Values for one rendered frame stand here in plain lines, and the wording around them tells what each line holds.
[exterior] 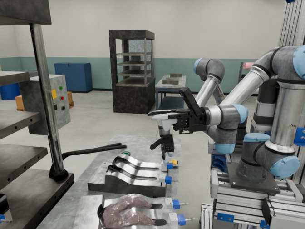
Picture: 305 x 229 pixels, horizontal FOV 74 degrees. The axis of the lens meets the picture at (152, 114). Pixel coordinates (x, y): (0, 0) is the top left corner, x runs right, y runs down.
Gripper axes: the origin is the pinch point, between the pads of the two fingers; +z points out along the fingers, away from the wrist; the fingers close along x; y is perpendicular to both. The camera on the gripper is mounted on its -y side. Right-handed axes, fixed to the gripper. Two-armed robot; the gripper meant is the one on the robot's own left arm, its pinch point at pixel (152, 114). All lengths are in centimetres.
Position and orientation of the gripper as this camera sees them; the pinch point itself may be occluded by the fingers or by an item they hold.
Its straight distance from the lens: 71.0
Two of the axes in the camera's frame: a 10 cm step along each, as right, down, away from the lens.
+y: 0.3, 9.8, 1.9
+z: -9.8, 0.7, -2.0
